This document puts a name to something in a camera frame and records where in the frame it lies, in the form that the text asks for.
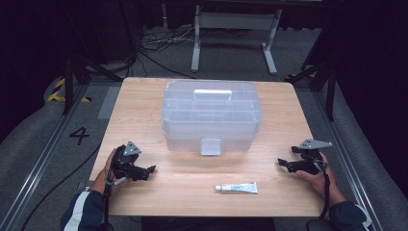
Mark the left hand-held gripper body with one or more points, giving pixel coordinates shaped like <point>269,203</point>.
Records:
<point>123,162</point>

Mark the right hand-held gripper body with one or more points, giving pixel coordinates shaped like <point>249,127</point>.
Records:
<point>312,163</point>

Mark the white glue tube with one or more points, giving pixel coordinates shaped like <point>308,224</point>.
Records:
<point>239,188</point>

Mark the clear plastic storage box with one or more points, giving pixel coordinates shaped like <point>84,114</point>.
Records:
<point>211,122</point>

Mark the person's right hand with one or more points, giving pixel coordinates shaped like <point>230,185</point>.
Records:
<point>316,183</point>

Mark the person's left hand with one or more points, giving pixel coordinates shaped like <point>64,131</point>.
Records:
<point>102,181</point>

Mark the black metal stand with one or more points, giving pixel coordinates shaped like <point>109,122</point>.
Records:
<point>68,86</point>
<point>330,93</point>

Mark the yellow black floor tape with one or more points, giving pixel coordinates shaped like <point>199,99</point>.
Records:
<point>54,95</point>

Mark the metal floor rail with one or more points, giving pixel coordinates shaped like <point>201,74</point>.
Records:
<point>346,160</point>
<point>38,166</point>

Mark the white metal desk frame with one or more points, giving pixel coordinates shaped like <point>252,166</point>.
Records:
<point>235,20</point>

